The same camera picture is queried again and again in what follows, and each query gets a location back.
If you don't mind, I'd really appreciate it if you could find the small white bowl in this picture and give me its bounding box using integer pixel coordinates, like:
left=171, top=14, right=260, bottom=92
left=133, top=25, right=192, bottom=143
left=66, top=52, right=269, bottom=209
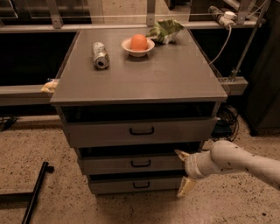
left=122, top=37, right=155, bottom=58

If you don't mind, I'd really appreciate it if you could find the grey top drawer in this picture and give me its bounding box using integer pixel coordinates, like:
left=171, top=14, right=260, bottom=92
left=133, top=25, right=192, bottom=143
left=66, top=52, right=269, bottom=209
left=64, top=117, right=217, bottom=148

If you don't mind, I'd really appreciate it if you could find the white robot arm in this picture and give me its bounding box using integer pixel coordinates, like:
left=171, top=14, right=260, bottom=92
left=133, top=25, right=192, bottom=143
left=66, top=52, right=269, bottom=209
left=175, top=140, right=280, bottom=198

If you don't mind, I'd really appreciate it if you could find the green chip bag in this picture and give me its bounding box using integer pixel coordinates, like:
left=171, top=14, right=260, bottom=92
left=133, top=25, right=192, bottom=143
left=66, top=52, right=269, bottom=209
left=146, top=19, right=184, bottom=45

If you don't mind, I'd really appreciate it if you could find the yellow sponge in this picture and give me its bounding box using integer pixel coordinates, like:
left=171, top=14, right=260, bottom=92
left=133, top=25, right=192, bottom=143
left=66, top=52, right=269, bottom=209
left=41, top=79, right=59, bottom=94

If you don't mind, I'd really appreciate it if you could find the grey drawer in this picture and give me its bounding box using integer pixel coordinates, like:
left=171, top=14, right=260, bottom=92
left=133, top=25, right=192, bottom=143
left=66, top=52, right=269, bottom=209
left=88, top=175, right=182, bottom=194
left=64, top=117, right=217, bottom=148
left=78, top=152, right=185, bottom=175

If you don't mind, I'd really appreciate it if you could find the silver soda can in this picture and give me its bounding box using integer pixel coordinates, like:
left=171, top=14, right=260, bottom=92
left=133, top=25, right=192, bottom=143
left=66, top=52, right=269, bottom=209
left=92, top=42, right=109, bottom=69

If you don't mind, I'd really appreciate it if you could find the black metal bar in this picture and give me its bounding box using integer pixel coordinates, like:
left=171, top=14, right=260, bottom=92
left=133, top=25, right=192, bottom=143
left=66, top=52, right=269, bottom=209
left=21, top=162, right=54, bottom=224

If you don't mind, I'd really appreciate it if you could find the black cable bundle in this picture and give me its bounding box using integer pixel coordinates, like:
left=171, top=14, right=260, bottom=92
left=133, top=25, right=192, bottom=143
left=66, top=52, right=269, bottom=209
left=209, top=105, right=240, bottom=144

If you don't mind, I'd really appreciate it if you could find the white power strip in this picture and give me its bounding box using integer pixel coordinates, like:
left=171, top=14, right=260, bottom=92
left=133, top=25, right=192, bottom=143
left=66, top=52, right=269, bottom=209
left=208, top=6, right=236, bottom=28

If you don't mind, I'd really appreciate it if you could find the grey drawer cabinet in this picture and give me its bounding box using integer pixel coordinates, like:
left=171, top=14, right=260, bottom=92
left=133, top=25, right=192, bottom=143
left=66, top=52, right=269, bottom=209
left=51, top=29, right=227, bottom=183

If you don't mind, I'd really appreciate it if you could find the white power cable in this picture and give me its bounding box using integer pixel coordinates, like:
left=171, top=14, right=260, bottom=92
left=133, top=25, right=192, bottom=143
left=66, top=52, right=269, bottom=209
left=207, top=25, right=233, bottom=67

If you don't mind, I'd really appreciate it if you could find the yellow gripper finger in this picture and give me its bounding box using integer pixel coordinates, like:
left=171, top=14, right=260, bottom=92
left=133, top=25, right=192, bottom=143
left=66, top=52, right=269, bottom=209
left=175, top=150, right=189, bottom=161
left=177, top=177, right=197, bottom=198

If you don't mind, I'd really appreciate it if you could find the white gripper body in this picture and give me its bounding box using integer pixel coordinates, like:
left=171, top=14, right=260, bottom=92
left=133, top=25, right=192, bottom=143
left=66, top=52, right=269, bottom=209
left=185, top=151, right=218, bottom=179

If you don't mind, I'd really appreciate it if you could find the orange fruit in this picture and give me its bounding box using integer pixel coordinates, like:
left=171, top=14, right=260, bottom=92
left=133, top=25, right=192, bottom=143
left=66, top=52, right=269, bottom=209
left=130, top=34, right=148, bottom=51

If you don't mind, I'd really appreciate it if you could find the grey bottom drawer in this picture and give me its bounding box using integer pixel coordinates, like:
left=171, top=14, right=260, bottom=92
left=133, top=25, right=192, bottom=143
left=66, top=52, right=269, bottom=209
left=88, top=175, right=182, bottom=194

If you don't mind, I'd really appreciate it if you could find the grey metal rail frame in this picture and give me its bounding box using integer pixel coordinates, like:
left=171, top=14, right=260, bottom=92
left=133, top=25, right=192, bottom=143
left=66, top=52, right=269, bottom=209
left=0, top=0, right=270, bottom=107

